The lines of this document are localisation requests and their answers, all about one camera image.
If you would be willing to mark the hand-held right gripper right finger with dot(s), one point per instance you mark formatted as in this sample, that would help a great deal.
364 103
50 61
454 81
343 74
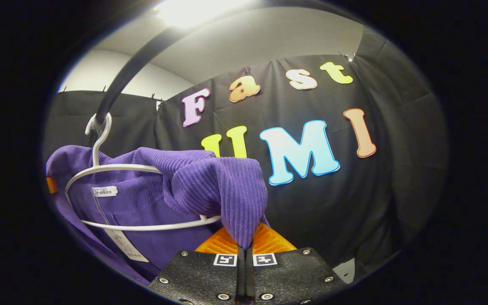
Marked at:
290 275

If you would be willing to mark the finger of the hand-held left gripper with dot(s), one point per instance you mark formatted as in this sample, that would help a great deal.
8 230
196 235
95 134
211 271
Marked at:
51 185

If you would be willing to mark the black backdrop cloth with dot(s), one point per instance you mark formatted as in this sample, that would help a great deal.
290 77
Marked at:
396 190

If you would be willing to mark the ceiling light panel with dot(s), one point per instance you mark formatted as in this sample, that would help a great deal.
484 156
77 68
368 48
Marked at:
193 10

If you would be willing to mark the black metal clothes rack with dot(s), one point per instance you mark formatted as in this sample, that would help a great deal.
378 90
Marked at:
121 80

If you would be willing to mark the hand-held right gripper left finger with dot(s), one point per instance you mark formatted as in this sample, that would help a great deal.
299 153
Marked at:
201 275

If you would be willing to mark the white plastic clothes hanger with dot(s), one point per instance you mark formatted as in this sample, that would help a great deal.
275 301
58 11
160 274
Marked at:
142 228

